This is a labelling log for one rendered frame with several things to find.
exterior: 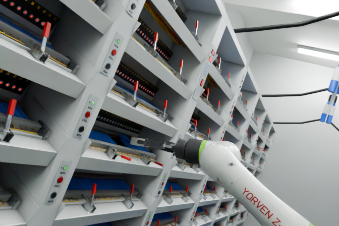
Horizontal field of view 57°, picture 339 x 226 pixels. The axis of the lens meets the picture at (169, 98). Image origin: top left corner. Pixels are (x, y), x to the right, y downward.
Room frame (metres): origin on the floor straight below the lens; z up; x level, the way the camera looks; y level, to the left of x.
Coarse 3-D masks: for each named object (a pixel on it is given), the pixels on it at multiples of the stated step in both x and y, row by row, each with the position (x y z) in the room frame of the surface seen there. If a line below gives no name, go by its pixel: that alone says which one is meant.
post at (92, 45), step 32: (128, 0) 0.85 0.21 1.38; (64, 32) 0.90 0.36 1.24; (96, 32) 0.85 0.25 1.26; (128, 32) 0.90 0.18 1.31; (96, 64) 0.84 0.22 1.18; (64, 96) 0.86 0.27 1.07; (96, 96) 0.88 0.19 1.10; (64, 128) 0.84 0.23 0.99; (32, 192) 0.84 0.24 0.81; (64, 192) 0.91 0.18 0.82; (32, 224) 0.85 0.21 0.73
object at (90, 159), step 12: (96, 120) 1.20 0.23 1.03; (132, 132) 1.46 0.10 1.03; (84, 156) 0.93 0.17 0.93; (96, 156) 1.00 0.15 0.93; (120, 156) 1.17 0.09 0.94; (156, 156) 1.46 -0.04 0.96; (84, 168) 0.98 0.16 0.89; (96, 168) 1.03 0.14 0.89; (108, 168) 1.08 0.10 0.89; (120, 168) 1.15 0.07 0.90; (132, 168) 1.22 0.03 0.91; (144, 168) 1.30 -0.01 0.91; (156, 168) 1.40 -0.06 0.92
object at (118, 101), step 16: (112, 80) 0.92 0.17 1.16; (128, 80) 1.28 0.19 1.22; (144, 80) 1.36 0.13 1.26; (112, 96) 0.98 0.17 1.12; (128, 96) 1.09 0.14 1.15; (144, 96) 1.44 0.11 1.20; (112, 112) 1.00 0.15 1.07; (128, 112) 1.06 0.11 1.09; (144, 112) 1.16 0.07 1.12; (160, 112) 1.32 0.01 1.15; (160, 128) 1.32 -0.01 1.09; (176, 128) 1.45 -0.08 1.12
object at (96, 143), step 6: (90, 138) 1.03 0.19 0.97; (90, 144) 1.02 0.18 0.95; (96, 144) 1.04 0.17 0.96; (102, 144) 1.07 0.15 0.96; (108, 144) 1.11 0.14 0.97; (114, 144) 1.15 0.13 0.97; (102, 150) 1.06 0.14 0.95; (120, 150) 1.18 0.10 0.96; (126, 150) 1.22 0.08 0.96; (132, 150) 1.25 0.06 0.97; (138, 150) 1.32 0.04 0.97; (132, 156) 1.24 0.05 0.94; (150, 156) 1.41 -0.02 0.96
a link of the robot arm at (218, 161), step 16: (224, 144) 1.05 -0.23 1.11; (208, 160) 0.97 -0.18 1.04; (224, 160) 0.96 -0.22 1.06; (224, 176) 0.95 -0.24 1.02; (240, 176) 0.94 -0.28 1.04; (240, 192) 0.94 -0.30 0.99; (256, 192) 0.93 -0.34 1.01; (256, 208) 0.92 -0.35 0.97; (272, 208) 0.91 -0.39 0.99; (288, 208) 0.91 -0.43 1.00; (272, 224) 0.90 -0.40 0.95; (288, 224) 0.88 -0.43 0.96; (304, 224) 0.89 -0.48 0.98
